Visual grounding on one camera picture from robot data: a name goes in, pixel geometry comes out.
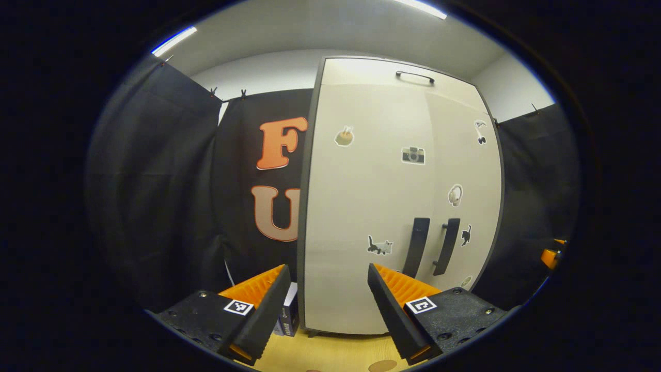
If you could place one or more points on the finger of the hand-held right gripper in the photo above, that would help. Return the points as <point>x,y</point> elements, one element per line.
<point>550,258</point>

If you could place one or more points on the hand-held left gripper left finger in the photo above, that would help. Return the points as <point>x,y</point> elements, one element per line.
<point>268,315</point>

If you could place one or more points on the white cabinet drawer front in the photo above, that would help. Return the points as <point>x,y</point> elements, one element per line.
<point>361,72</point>

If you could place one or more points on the white cabinet door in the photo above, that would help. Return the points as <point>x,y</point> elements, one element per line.
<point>480,170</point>
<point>351,206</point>

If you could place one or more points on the dark purple box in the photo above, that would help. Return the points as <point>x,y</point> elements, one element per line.
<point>289,315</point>

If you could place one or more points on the ceiling light panel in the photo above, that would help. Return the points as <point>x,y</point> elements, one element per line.
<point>421,8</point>

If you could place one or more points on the grey and white cabinet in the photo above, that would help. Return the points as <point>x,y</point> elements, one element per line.
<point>301,206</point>

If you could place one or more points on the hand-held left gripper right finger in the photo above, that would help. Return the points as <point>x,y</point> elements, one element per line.
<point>392,315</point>

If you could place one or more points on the ceiling light strip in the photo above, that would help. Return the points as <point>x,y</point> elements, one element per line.
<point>174,41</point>

